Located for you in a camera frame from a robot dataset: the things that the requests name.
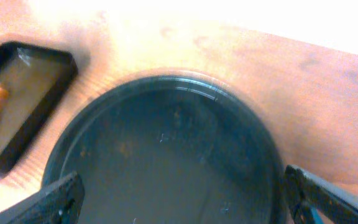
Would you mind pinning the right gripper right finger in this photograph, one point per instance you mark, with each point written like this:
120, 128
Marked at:
309, 197

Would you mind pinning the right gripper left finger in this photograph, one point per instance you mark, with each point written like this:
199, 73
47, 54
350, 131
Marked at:
59, 202

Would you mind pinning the round black tray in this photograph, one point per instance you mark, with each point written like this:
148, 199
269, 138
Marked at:
171, 150

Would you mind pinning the black rectangular water tray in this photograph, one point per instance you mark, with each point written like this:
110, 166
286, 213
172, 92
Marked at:
36, 78

